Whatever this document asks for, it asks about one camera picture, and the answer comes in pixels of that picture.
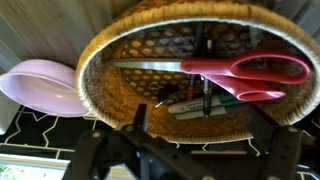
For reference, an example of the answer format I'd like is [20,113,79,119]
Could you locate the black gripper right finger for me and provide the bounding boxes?
[246,108,306,180]

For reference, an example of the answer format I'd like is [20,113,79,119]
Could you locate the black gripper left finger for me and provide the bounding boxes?
[63,103,214,180]

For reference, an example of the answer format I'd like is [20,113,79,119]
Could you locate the red handled scissors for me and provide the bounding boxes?
[103,50,312,103]

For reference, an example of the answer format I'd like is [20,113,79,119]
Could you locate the woven wicker basket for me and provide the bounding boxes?
[75,0,320,145]

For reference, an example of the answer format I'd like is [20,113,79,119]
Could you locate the small purple bowl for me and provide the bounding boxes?
[0,58,90,118]

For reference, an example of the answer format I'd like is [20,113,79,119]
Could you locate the black binder clip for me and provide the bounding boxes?
[148,81,182,109]

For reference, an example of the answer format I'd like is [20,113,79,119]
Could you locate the black pen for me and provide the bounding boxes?
[200,39,215,118]

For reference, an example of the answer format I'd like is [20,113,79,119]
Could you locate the grey marker pen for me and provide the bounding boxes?
[173,103,252,121]

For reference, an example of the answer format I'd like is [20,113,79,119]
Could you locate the green capped grey marker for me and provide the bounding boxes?
[167,93,248,115]

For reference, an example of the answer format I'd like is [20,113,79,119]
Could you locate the red pen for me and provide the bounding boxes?
[185,73,197,102]

